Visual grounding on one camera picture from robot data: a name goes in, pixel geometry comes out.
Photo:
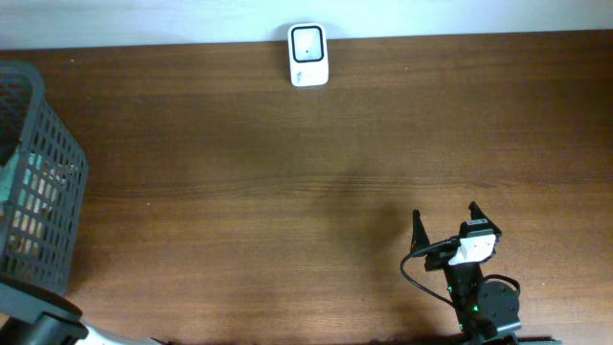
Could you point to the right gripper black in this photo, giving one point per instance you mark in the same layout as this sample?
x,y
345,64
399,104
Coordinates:
x,y
419,235

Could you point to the grey plastic mesh basket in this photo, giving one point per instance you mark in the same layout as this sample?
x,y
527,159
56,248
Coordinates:
x,y
43,178

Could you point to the white barcode scanner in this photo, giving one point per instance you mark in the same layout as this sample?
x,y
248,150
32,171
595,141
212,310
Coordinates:
x,y
308,54

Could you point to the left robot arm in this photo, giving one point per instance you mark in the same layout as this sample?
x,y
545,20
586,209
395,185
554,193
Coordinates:
x,y
39,316

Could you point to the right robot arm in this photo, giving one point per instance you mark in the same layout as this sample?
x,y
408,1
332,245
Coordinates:
x,y
486,306

